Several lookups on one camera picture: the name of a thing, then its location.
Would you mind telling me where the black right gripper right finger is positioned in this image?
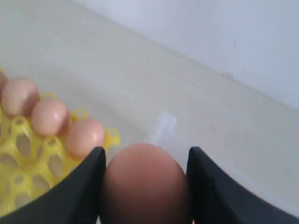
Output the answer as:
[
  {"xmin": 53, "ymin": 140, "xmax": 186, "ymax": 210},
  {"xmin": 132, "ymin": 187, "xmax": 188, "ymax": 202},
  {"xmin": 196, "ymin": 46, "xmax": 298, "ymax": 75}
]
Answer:
[{"xmin": 186, "ymin": 147, "xmax": 299, "ymax": 224}]

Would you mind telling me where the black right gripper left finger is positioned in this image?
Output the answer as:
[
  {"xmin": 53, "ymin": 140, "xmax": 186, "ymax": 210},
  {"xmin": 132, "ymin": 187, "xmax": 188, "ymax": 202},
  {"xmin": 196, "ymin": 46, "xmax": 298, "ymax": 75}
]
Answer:
[{"xmin": 0, "ymin": 147, "xmax": 106, "ymax": 224}]

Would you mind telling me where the brown egg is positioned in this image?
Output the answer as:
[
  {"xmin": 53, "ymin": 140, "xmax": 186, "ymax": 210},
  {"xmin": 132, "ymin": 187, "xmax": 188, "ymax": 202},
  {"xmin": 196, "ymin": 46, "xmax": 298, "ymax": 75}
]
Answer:
[
  {"xmin": 0, "ymin": 71, "xmax": 8, "ymax": 95},
  {"xmin": 32, "ymin": 98, "xmax": 69, "ymax": 136},
  {"xmin": 65, "ymin": 118, "xmax": 105, "ymax": 158},
  {"xmin": 1, "ymin": 77, "xmax": 40, "ymax": 117},
  {"xmin": 100, "ymin": 143, "xmax": 192, "ymax": 224}
]

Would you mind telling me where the clear plastic bin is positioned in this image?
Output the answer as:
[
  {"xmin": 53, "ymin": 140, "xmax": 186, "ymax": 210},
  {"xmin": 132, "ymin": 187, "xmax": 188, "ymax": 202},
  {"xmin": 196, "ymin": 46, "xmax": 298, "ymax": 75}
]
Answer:
[{"xmin": 147, "ymin": 112, "xmax": 299, "ymax": 218}]

